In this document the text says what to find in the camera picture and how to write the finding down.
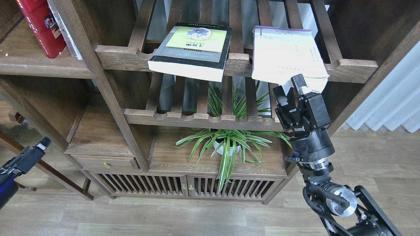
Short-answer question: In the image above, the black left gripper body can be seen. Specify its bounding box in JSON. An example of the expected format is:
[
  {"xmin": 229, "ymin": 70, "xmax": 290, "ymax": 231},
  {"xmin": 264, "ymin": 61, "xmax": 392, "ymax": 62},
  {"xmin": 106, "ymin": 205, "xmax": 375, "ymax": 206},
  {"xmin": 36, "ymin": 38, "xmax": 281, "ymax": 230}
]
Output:
[{"xmin": 0, "ymin": 160, "xmax": 20, "ymax": 208}]

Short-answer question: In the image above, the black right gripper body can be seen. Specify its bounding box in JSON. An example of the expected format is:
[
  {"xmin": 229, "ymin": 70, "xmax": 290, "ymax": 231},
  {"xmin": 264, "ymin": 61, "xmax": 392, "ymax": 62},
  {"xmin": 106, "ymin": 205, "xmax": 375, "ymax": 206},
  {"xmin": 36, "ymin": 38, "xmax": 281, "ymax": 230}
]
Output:
[{"xmin": 276, "ymin": 93, "xmax": 335, "ymax": 170}]

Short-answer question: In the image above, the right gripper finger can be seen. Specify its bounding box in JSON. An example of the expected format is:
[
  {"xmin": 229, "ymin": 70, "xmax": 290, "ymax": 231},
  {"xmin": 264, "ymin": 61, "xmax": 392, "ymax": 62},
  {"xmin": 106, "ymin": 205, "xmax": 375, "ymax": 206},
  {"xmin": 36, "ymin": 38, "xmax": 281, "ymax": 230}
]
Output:
[
  {"xmin": 291, "ymin": 74, "xmax": 309, "ymax": 96},
  {"xmin": 273, "ymin": 86, "xmax": 290, "ymax": 110}
]

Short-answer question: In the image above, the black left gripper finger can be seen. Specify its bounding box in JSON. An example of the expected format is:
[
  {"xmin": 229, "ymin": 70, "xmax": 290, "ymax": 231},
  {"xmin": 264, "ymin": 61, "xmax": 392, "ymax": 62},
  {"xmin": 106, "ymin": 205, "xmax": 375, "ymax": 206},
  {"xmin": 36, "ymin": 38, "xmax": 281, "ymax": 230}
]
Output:
[{"xmin": 9, "ymin": 136, "xmax": 52, "ymax": 176}]

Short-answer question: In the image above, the white and purple book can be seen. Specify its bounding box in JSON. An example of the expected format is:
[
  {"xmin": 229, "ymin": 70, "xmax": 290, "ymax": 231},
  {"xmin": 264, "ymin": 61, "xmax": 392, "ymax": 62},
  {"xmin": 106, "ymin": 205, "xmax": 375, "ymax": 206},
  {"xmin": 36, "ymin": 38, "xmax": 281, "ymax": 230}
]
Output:
[{"xmin": 251, "ymin": 26, "xmax": 329, "ymax": 93}]

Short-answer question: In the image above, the red book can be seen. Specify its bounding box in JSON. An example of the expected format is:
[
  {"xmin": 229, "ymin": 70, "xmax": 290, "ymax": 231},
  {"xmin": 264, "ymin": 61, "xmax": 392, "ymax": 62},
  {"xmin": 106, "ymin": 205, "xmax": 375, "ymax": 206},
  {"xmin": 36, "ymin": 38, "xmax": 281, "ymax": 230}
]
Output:
[{"xmin": 16, "ymin": 0, "xmax": 66, "ymax": 59}]

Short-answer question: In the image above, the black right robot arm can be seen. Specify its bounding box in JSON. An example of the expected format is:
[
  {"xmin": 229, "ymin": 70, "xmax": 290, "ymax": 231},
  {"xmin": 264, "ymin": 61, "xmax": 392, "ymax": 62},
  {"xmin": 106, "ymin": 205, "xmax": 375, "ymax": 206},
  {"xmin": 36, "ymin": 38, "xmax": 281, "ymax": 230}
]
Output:
[{"xmin": 273, "ymin": 74, "xmax": 401, "ymax": 236}]

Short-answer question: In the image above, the white book in shelf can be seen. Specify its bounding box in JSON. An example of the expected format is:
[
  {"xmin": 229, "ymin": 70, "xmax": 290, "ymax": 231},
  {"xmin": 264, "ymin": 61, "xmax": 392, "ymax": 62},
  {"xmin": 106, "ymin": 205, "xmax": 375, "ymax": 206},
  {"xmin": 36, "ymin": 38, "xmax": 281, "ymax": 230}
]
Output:
[{"xmin": 47, "ymin": 0, "xmax": 83, "ymax": 60}]

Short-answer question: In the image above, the green spider plant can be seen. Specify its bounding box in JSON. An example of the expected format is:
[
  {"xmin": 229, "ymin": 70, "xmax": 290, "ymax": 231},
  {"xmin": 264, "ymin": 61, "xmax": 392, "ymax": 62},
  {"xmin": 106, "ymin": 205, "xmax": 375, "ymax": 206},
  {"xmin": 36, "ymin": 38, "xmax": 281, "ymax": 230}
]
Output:
[{"xmin": 174, "ymin": 85, "xmax": 291, "ymax": 194}]

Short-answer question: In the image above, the dark wooden furniture at left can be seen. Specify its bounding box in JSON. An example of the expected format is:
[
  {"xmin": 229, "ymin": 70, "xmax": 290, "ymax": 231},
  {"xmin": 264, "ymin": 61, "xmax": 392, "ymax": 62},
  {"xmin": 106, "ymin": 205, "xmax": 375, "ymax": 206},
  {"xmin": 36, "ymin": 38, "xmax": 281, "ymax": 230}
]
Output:
[{"xmin": 1, "ymin": 99, "xmax": 94, "ymax": 201}]

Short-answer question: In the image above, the white plant pot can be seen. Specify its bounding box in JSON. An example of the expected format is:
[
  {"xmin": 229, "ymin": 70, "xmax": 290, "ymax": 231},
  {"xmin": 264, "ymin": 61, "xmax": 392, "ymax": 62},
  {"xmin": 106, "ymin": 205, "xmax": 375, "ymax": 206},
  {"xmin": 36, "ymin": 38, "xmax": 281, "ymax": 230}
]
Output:
[{"xmin": 213, "ymin": 138, "xmax": 241, "ymax": 156}]

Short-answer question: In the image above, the white curtain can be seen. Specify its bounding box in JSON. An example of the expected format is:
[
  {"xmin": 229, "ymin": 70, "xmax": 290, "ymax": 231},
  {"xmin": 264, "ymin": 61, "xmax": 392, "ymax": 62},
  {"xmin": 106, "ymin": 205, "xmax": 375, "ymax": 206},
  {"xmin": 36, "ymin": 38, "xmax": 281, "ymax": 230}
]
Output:
[{"xmin": 342, "ymin": 43, "xmax": 420, "ymax": 133}]

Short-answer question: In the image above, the green and black book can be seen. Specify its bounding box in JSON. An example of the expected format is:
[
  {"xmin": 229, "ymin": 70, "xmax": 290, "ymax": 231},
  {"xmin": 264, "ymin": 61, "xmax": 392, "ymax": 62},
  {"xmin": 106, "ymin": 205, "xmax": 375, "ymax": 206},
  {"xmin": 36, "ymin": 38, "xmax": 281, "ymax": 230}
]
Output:
[{"xmin": 148, "ymin": 22, "xmax": 232, "ymax": 82}]

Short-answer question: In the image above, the dark wooden bookshelf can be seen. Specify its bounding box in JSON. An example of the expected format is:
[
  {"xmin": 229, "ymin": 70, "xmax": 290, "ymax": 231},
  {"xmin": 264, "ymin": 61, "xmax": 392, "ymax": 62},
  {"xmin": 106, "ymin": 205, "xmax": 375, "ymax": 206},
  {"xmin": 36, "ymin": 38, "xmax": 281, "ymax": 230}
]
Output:
[{"xmin": 1, "ymin": 0, "xmax": 419, "ymax": 205}]

